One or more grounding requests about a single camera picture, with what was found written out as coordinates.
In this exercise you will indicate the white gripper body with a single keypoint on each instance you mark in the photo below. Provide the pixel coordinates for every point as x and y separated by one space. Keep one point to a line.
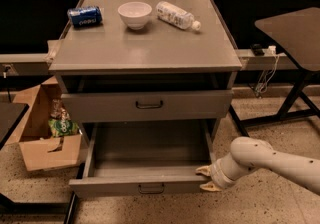
216 174

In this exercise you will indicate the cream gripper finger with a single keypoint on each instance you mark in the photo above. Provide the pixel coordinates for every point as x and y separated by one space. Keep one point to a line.
203 170
210 186

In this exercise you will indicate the grey drawer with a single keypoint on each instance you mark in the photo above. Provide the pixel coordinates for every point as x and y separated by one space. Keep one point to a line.
147 106
144 158

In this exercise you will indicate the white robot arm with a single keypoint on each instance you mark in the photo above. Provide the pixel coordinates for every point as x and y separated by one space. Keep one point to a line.
247 155

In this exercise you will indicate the grey top drawer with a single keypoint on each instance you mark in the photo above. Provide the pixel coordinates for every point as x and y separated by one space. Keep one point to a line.
147 106

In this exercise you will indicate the grey drawer cabinet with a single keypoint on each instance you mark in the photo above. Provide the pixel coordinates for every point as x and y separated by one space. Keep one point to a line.
112 58

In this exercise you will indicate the black power adapter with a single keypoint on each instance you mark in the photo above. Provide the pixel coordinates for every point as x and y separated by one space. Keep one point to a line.
257 49

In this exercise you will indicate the green snack bag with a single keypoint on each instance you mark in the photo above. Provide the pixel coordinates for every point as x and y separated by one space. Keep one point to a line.
60 128

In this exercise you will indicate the dark right side table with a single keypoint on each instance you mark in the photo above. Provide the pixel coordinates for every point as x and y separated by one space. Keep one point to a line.
298 33

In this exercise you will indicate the brown snack bag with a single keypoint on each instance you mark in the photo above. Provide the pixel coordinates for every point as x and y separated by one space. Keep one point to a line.
58 111

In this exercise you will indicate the clear plastic water bottle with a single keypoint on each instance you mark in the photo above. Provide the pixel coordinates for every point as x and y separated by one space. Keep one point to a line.
176 16

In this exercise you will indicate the brown cardboard box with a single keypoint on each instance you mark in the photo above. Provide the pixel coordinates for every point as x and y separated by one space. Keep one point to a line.
39 149

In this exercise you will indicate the white bowl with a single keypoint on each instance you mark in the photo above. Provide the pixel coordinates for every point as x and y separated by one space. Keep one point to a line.
135 15

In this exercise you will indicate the blue pepsi can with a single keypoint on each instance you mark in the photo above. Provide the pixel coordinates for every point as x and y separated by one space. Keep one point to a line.
85 16

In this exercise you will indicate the white charger with cables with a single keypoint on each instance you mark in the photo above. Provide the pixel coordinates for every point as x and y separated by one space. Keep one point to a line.
266 75

